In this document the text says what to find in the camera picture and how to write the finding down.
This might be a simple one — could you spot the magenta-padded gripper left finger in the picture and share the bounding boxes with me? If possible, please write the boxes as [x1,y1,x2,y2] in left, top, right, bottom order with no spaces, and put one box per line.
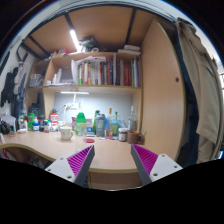
[44,144,96,188]

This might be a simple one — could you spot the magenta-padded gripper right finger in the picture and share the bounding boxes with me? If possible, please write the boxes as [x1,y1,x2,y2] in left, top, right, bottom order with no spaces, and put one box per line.
[130,143,184,187]

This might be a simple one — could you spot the clear green-capped drink bottle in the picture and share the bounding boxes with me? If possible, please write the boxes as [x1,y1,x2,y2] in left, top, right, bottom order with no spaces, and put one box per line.
[74,112,88,137]

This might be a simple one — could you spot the white-lidded brown jar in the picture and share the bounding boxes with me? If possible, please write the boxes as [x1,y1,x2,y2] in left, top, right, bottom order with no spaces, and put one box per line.
[118,127,129,143]

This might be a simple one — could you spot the blue and white carton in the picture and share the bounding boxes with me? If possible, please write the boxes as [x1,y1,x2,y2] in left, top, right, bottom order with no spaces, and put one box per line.
[85,119,95,138]

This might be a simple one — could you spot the tall clear glass bottle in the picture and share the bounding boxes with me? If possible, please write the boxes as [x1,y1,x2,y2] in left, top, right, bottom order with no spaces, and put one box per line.
[128,105,138,132]

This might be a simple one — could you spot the grey shaker bottle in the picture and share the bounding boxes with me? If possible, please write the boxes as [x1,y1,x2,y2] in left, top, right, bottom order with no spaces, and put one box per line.
[95,113,107,138]

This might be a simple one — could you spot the dark green bottle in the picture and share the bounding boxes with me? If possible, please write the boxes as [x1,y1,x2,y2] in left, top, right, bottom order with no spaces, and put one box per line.
[92,109,101,134]

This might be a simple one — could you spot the gold-capped glass bottle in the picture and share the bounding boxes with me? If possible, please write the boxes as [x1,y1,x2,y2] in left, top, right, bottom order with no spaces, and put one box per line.
[105,107,114,137]

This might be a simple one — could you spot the red and white can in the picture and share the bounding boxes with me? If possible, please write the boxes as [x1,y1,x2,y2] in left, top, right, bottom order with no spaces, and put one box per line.
[49,112,59,127]

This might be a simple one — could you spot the blue-capped white bottle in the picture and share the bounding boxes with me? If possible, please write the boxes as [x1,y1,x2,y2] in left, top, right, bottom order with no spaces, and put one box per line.
[32,116,40,132]

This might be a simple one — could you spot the green plastic container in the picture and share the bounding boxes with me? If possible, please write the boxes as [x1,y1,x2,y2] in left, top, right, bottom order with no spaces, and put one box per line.
[27,112,36,132]

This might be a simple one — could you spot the under-shelf strip lamp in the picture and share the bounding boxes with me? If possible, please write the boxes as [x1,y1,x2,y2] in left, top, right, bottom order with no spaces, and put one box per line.
[59,90,90,95]

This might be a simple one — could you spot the beige hanging coat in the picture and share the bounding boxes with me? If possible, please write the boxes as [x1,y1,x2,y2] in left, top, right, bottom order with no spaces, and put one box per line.
[176,19,223,164]

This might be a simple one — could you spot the dark hanging clothes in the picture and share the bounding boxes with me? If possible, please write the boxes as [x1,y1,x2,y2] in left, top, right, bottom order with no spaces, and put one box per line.
[0,66,20,108]

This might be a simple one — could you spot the ceiling tube lamp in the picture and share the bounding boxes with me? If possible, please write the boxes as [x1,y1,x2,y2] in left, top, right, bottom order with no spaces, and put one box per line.
[69,29,82,53]

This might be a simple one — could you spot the white mug with green handle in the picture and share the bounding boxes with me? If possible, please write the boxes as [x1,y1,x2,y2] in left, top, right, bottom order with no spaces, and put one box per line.
[59,126,75,141]

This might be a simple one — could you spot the white wall power strip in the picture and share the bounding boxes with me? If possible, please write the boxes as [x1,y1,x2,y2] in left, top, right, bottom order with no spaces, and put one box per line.
[66,102,81,111]

